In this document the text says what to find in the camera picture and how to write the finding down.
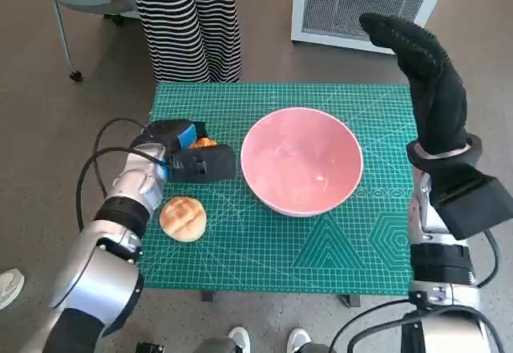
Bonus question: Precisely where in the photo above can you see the pink bowl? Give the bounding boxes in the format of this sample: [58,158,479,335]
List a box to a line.
[240,107,365,219]

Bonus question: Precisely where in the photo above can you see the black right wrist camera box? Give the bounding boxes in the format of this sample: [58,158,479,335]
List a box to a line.
[430,165,513,241]

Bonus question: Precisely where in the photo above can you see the white shoe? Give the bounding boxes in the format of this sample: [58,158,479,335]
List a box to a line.
[0,268,26,311]
[227,326,251,353]
[287,327,312,353]

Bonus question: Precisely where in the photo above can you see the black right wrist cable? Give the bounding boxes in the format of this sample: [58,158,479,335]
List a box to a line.
[482,227,501,289]

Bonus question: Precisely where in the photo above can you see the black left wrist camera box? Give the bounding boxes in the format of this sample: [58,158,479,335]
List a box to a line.
[167,144,238,184]

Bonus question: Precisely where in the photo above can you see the black right elbow cable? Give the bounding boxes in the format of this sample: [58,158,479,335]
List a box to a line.
[327,298,503,353]

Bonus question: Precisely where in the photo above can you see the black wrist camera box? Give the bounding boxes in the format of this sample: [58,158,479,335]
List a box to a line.
[430,165,513,241]
[167,144,238,184]

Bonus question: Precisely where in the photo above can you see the rectangular toy bread loaf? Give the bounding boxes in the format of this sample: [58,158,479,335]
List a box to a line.
[188,136,219,150]

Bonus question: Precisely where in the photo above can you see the white appliance with mesh grille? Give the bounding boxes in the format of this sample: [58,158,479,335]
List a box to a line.
[289,0,468,55]

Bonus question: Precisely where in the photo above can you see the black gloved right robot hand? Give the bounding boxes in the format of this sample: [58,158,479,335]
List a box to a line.
[357,12,471,156]

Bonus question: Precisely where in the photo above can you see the green cutting mat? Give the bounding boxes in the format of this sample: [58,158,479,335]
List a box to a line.
[142,83,416,294]

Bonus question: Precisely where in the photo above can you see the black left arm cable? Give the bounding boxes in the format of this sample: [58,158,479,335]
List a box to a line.
[92,117,151,200]
[75,145,170,232]

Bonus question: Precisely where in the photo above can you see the round toy bread bun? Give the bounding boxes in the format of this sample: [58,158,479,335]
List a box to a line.
[158,195,208,244]

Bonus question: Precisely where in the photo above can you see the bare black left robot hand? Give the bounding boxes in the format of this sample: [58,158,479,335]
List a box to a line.
[159,119,220,152]

